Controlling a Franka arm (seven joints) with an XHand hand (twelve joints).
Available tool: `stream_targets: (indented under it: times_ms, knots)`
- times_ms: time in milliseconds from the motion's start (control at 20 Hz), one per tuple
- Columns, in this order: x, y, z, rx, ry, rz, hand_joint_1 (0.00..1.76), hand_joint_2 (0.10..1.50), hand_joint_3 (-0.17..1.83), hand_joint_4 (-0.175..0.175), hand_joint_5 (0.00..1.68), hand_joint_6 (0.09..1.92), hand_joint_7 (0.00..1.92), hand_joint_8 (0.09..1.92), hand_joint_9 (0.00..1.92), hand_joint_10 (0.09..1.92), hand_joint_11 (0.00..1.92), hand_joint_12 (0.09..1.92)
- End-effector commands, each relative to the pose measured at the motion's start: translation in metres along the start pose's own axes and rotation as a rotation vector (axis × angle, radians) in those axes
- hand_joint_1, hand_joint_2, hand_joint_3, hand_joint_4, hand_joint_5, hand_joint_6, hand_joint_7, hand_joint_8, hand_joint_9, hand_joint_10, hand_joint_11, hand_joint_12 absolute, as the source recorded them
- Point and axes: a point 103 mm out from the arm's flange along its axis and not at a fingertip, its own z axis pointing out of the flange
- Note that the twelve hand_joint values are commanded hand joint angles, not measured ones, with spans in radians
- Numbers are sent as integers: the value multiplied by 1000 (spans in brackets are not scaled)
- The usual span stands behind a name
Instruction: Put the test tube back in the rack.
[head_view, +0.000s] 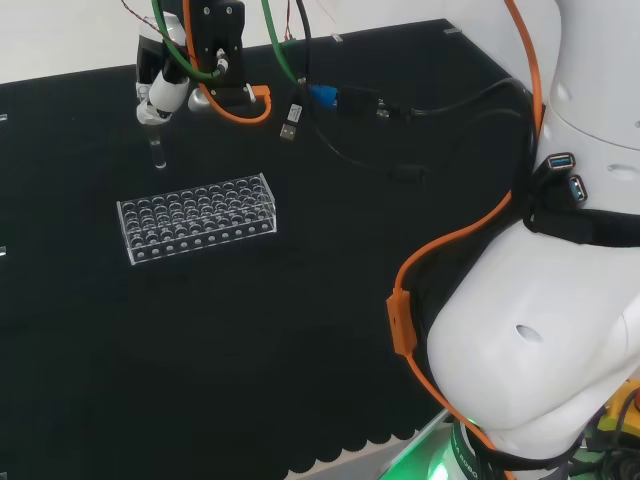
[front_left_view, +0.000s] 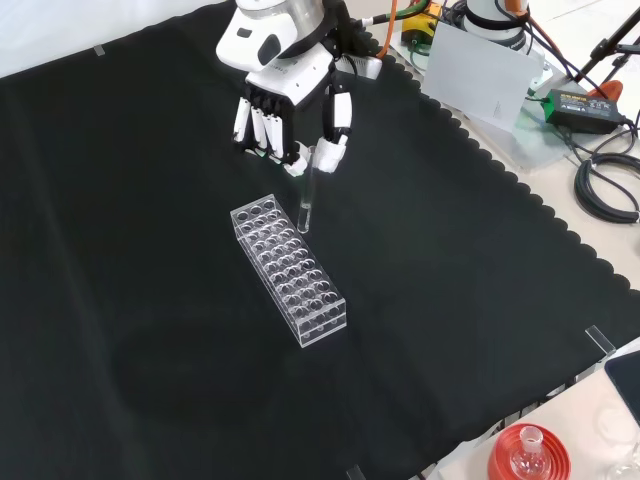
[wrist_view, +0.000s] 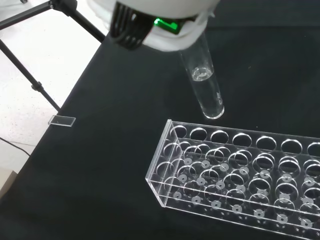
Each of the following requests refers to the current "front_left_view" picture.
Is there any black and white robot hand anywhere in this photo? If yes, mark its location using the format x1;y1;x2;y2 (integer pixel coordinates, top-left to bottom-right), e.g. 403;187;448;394
215;8;354;177

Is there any clear glass test tube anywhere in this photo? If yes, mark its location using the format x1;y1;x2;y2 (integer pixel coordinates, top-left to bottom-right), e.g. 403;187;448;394
297;145;316;235

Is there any clear acrylic test tube rack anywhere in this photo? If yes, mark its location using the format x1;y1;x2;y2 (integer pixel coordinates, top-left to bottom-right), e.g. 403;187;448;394
229;193;348;349

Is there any yellow stop button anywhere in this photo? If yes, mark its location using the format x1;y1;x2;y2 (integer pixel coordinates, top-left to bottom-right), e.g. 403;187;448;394
399;2;444;47

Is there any pale board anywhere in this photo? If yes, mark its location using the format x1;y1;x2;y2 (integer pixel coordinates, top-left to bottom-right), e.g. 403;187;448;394
422;21;536;134

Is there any black bench cloth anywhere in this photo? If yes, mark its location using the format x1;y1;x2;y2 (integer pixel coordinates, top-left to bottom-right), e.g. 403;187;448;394
0;0;640;480

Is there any black power adapter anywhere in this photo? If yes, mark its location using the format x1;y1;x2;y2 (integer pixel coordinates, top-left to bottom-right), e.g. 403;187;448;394
543;88;634;135

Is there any black tripod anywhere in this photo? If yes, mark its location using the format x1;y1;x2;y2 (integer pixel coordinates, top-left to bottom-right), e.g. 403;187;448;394
574;7;640;86

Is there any orange clamp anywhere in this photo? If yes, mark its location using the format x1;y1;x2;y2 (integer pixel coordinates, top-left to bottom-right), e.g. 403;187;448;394
588;79;624;101

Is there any clear round-bottom flask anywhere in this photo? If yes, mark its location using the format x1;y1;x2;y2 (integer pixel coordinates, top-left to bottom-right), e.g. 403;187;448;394
510;424;546;479

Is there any dark flat tablet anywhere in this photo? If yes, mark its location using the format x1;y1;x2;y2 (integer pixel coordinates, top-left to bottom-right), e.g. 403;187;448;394
603;349;640;416

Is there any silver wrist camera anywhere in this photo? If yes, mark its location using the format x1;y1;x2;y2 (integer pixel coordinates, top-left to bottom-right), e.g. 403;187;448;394
349;52;384;80

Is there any green cable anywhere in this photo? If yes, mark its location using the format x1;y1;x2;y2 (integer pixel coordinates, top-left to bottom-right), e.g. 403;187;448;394
393;0;432;17

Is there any clear base plate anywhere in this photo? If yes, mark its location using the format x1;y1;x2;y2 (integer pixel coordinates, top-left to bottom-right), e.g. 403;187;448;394
384;29;594;174

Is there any coiled black cable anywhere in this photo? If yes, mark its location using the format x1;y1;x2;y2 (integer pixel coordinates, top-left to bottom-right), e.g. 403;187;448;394
573;152;640;225

